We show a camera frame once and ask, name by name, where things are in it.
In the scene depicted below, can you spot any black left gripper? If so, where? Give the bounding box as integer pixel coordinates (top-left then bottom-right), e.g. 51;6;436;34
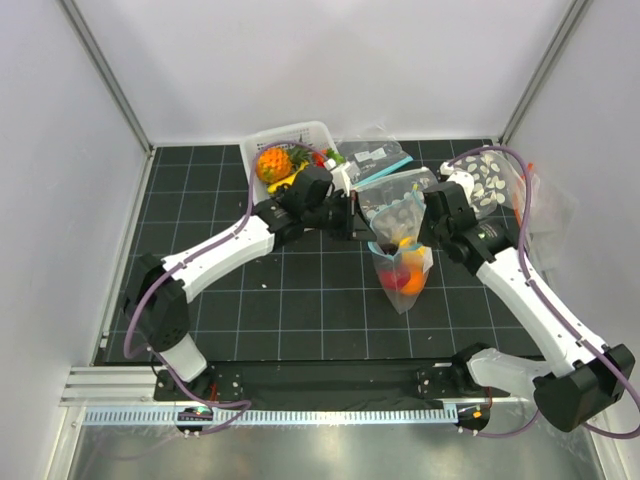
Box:
304;191;377;242

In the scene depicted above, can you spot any dark purple toy mangosteen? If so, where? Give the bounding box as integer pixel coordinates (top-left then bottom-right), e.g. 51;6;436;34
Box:
380;243;398;255

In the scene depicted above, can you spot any clear zip bag teal zipper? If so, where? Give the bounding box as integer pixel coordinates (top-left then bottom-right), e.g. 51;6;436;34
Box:
368;192;434;314

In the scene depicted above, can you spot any red toy apple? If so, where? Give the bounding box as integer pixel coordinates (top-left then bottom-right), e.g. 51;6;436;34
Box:
378;269;411;292

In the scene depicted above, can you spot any toy orange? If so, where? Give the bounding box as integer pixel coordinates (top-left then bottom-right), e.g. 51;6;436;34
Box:
400;270;427;296

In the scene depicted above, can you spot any yellow toy bell pepper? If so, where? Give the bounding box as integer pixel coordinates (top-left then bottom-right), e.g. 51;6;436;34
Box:
398;237;426;268

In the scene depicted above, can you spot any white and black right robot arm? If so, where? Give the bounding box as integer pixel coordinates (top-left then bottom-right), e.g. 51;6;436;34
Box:
418;181;635;432

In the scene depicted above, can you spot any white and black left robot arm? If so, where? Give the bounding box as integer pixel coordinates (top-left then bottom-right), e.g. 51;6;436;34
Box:
122;166;376;403

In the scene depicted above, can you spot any white polka dot zip bag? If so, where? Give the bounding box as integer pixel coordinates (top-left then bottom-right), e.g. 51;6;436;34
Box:
355;167;437;220

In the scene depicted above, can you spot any polka dot bag at right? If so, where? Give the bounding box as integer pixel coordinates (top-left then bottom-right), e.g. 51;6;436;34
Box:
447;150;525;219

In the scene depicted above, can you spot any clear bag blue zipper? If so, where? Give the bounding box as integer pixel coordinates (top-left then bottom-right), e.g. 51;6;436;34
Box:
335;124;413;187

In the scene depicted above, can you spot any clear bag orange zipper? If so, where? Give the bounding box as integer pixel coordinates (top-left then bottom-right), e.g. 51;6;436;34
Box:
525;163;578;272

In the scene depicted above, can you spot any black grid cutting mat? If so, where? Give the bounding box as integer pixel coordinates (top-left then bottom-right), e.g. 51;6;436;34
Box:
128;144;538;361

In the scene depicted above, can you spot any yellow toy banana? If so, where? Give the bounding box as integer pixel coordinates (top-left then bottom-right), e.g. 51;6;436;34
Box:
267;172;298;195

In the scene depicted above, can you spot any white plastic basket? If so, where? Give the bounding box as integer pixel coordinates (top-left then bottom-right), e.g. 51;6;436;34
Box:
240;121;338;205

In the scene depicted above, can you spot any orange toy pineapple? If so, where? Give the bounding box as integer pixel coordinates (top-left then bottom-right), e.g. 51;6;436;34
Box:
255;147;293;185

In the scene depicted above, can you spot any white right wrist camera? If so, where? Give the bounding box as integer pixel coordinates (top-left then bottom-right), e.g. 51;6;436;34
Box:
438;162;475;202

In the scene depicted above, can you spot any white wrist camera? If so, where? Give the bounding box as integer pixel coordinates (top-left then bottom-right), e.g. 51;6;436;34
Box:
438;162;475;202
324;159;352;196

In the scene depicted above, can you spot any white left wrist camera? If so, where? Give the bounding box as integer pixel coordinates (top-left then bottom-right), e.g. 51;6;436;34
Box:
324;159;352;196

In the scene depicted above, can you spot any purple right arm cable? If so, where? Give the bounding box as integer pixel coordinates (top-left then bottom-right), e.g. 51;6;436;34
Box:
442;145;640;441

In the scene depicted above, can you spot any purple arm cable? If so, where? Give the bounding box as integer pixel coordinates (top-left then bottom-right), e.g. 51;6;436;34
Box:
442;145;640;441
122;141;336;434

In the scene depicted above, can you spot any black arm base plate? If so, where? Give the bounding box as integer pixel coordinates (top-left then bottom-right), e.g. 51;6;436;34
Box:
152;355;511;404

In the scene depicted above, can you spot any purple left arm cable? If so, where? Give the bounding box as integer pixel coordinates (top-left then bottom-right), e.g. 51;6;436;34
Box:
122;141;336;434

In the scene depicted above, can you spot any right aluminium frame post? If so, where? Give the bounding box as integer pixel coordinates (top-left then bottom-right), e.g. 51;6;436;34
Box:
498;0;593;145

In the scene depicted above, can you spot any aluminium frame post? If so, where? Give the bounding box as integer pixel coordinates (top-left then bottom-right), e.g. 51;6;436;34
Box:
498;0;593;145
57;0;153;156

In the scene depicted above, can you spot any slotted grey cable duct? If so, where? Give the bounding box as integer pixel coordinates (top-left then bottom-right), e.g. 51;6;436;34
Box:
83;404;458;427

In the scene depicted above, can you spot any left aluminium frame post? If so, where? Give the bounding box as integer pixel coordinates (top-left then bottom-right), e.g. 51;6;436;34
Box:
57;0;153;156

